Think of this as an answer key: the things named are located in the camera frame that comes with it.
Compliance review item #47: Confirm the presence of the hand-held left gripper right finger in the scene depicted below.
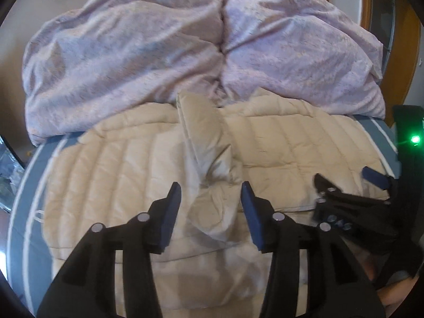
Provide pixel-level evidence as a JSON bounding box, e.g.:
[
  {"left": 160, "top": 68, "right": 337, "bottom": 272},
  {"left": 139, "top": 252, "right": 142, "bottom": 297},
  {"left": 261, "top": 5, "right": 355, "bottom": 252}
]
[{"left": 240, "top": 181, "right": 386, "bottom": 318}]

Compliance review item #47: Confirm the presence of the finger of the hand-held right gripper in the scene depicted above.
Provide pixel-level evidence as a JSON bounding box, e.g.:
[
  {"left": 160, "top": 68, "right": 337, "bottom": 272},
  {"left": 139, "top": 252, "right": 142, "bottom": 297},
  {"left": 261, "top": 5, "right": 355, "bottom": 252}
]
[
  {"left": 313, "top": 173, "right": 396, "bottom": 237},
  {"left": 362, "top": 166, "right": 402, "bottom": 193}
]

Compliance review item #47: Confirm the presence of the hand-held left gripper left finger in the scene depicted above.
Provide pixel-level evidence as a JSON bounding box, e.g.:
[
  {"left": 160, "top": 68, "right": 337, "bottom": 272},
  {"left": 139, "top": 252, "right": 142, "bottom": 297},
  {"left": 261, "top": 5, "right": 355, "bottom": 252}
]
[{"left": 36, "top": 182, "right": 183, "bottom": 318}]

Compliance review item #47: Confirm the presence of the beige quilted blanket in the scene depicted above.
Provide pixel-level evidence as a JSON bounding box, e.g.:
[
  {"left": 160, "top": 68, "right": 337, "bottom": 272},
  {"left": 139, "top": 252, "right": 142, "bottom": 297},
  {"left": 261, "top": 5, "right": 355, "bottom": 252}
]
[{"left": 40, "top": 88, "right": 398, "bottom": 318}]

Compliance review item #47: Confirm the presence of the person's right forearm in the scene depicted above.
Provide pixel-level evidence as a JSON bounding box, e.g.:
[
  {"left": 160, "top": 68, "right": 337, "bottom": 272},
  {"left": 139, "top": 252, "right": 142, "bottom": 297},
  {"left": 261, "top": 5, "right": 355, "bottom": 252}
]
[{"left": 374, "top": 265, "right": 418, "bottom": 310}]

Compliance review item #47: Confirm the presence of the blue bedsheet with white stripes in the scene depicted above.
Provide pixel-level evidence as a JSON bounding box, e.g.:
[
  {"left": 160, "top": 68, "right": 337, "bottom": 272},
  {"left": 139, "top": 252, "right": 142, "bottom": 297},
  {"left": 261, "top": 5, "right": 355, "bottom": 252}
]
[{"left": 7, "top": 114, "right": 403, "bottom": 318}]

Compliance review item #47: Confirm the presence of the lilac duvet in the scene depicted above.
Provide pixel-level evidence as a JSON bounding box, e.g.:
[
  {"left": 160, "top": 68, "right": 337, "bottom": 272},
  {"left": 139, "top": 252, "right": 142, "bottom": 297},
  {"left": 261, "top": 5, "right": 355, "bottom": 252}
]
[{"left": 21, "top": 0, "right": 388, "bottom": 146}]

